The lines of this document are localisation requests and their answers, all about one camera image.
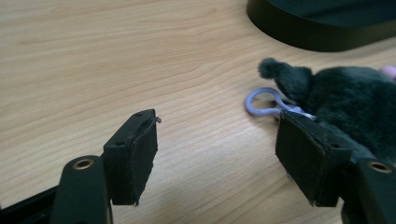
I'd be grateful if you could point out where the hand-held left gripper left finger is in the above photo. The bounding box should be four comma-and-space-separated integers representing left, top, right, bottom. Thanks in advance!
103, 108, 163, 207

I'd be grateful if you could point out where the dark grey plush keychain toy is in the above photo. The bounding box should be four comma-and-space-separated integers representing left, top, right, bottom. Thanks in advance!
245, 57, 396, 166

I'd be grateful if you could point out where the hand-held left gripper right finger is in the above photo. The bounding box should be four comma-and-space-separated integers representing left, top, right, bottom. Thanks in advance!
275, 110, 355, 208

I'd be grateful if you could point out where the black hook stand with tray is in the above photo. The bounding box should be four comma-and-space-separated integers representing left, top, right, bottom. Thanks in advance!
247, 0, 396, 53

